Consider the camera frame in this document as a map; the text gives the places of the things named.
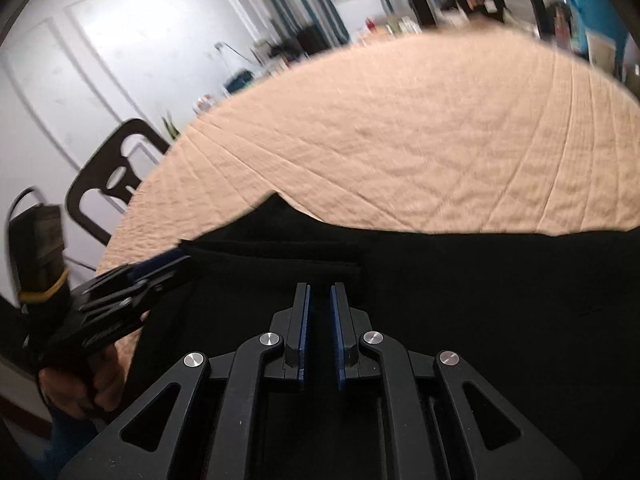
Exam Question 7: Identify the dark bag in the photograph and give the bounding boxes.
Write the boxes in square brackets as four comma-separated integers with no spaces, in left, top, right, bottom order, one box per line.
[7,187,71,311]

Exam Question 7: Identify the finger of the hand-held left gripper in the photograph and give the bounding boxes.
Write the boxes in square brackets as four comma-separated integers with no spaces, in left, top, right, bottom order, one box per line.
[99,252,194,294]
[81,281,174,319]

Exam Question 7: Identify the blue bag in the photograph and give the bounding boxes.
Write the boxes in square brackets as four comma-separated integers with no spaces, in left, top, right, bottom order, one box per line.
[225,71,254,95]

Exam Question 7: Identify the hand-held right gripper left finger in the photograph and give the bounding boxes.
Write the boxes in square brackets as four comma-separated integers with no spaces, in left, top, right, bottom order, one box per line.
[59,282,312,480]

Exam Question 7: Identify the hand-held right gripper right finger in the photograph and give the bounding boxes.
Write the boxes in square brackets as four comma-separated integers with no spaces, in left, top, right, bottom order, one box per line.
[330,282,584,480]

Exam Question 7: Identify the black pants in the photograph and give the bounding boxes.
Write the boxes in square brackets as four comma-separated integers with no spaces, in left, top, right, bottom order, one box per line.
[117,192,640,480]

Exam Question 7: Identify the peach quilted blanket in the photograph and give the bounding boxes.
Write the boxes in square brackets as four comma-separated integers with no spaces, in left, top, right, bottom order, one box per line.
[95,26,640,366]

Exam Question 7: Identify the dark wooden chair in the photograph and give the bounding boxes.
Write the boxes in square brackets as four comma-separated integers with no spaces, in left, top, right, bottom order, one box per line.
[407,0,548,41]
[65,118,172,247]

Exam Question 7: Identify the person's left hand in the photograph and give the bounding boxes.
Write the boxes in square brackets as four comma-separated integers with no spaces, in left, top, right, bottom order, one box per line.
[39,345,126,419]

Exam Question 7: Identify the black suitcase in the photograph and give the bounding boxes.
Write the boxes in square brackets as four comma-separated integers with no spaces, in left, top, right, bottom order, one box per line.
[295,24,324,56]

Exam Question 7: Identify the person's left forearm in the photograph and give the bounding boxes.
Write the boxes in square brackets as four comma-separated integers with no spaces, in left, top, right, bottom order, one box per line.
[42,407,108,471]

